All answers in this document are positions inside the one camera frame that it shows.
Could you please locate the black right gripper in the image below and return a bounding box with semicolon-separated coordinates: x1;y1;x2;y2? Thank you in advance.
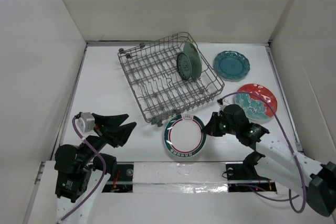
201;112;238;137

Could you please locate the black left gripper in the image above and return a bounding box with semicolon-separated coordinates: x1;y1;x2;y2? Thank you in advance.
78;112;136;166

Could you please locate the white green rimmed plate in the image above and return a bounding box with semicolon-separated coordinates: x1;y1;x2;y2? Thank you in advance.
163;114;206;159

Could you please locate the red teal floral plate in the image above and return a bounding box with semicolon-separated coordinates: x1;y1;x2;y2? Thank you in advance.
234;83;278;122

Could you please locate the light green floral plate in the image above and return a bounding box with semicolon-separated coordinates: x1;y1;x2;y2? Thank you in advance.
183;42;202;79

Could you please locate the blue patterned small plate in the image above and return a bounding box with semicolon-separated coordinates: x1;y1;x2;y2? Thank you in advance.
176;52;192;80

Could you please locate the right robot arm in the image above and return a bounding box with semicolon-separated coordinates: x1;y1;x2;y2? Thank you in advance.
200;104;335;217

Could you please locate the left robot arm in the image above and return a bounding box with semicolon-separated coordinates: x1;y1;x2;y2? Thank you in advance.
54;112;136;223

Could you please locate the teal scalloped plate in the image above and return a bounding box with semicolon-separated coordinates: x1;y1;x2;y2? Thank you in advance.
213;51;250;80

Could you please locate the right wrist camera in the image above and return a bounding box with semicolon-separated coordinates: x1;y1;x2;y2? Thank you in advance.
217;98;231;111

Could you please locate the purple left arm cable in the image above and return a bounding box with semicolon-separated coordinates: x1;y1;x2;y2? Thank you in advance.
57;115;107;223

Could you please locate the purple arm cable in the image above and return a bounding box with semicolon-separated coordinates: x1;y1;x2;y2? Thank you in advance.
217;92;307;214
57;115;107;223

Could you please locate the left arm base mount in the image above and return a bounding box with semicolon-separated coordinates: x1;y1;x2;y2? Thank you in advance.
102;163;134;193

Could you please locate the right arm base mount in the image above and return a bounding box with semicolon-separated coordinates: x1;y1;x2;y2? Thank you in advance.
222;152;277;193

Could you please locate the grey wire dish rack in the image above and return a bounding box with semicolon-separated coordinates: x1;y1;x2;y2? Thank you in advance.
118;32;225;126

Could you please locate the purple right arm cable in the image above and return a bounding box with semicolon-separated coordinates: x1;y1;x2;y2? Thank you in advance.
217;92;307;214

